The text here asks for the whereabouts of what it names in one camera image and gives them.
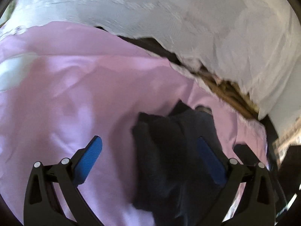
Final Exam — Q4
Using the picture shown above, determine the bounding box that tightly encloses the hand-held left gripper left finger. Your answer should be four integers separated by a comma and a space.
24, 135, 103, 226

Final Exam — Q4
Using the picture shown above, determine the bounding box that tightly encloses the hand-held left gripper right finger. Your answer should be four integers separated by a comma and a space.
196, 137, 276, 226

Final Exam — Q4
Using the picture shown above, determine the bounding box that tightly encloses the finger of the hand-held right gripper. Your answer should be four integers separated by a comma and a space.
232, 144, 262, 166

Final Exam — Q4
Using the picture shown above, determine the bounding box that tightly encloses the navy cardigan with yellow trim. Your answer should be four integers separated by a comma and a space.
131, 100, 238, 226

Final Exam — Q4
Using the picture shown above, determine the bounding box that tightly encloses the brown woven mat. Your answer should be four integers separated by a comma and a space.
200, 75, 262, 121

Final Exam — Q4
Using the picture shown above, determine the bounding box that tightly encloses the pink bed sheet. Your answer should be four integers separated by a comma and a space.
0, 21, 271, 226

